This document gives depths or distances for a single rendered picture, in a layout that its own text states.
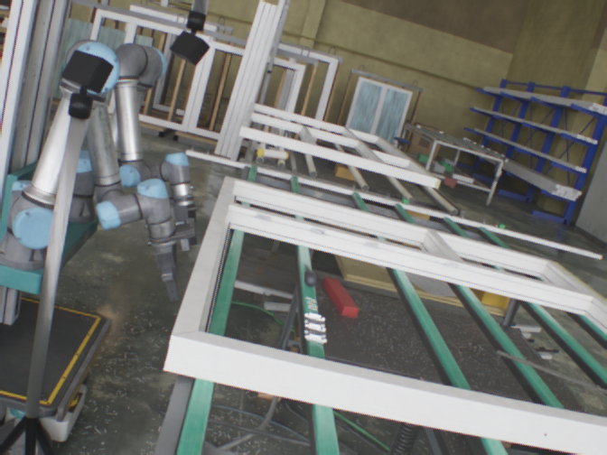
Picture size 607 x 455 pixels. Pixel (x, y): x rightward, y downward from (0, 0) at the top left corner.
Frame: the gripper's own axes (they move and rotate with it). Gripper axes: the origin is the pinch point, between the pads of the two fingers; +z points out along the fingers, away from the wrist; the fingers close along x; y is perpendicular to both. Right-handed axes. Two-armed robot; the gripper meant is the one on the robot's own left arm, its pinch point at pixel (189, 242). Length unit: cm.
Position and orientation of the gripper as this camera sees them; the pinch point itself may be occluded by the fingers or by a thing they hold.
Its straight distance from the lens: 223.9
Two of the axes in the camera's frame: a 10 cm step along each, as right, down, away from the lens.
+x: 0.4, -1.3, 9.9
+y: 9.9, -1.3, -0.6
